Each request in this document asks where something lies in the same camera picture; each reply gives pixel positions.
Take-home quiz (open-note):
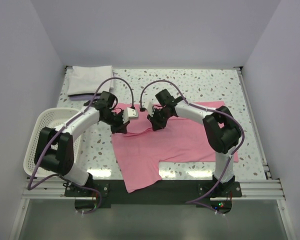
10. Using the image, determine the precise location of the pink t shirt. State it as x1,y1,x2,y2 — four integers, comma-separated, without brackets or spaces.
110,100,239,194

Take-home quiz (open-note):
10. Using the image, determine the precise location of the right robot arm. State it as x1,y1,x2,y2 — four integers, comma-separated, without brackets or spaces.
145,89,244,184

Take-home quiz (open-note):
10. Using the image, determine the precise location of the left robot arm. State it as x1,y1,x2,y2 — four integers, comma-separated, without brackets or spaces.
31,91,135,188

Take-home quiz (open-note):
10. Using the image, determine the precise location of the folded purple t shirt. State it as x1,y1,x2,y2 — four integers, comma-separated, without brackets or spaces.
69,87,115,101

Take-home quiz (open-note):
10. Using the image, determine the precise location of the folded white t shirt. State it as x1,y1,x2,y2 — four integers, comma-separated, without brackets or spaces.
67,65,114,97

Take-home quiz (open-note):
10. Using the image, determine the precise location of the white perforated plastic basket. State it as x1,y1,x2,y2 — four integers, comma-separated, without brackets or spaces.
23,107,83,179

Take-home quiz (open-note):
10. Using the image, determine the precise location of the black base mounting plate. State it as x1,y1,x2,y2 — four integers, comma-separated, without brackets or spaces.
63,180,243,213

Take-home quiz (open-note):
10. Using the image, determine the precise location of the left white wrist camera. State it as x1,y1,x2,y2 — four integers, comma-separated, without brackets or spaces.
122,107,139,124

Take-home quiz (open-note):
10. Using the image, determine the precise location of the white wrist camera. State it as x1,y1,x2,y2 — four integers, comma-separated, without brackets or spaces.
122,107,139,124
139,101,155,116

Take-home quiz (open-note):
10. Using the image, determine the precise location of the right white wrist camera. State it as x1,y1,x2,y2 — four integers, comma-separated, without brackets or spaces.
139,101,155,116

